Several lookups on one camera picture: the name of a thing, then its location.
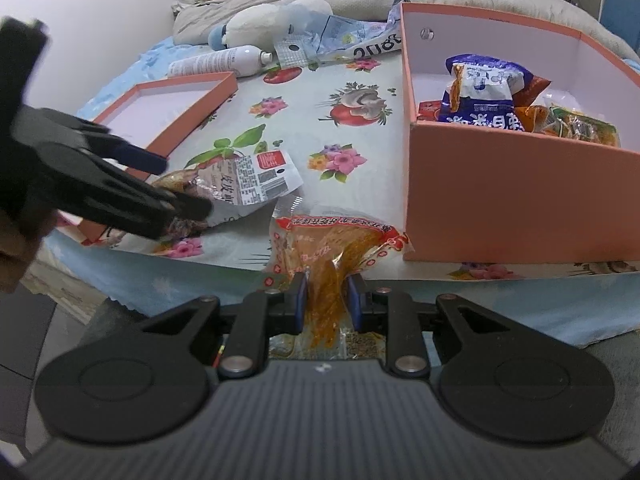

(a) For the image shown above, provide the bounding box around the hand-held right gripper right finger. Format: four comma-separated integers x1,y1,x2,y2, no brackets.
346,272,524,380

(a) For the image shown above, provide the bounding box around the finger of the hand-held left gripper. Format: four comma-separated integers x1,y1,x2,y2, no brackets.
74,118,169,174
79,159,214,242

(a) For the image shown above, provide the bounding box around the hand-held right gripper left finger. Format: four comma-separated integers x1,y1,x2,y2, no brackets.
127,271,308,381

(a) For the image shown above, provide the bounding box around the clear orange snack packet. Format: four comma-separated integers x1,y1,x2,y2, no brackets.
267,195,413,361

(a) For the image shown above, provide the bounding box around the silver packet with red label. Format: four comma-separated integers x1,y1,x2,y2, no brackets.
150,150,304,241

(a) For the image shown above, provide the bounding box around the pink cardboard box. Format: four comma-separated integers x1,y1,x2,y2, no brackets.
400,2,640,264

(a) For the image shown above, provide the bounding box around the blue white noodle packet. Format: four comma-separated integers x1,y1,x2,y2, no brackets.
439,54,538,133

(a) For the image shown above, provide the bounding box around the pile of snack packets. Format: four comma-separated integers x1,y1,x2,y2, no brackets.
416,74,622,148

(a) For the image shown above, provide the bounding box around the person's left hand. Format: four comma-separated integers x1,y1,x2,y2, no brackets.
0,209,47,294

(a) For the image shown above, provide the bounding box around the pink box lid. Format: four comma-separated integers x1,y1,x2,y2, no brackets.
56,71,240,247

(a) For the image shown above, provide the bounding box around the white spray bottle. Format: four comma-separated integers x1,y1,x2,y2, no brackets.
167,45,274,78

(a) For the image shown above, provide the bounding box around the white blue plush toy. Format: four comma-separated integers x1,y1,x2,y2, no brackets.
207,0,333,51

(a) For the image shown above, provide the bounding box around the silver foil sachet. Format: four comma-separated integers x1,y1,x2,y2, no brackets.
274,35,321,70

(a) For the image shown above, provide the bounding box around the clear blue plastic bag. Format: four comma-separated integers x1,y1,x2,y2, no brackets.
310,14,403,63

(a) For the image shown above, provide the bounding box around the blue chair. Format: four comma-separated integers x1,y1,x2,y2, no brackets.
600,0,640,51

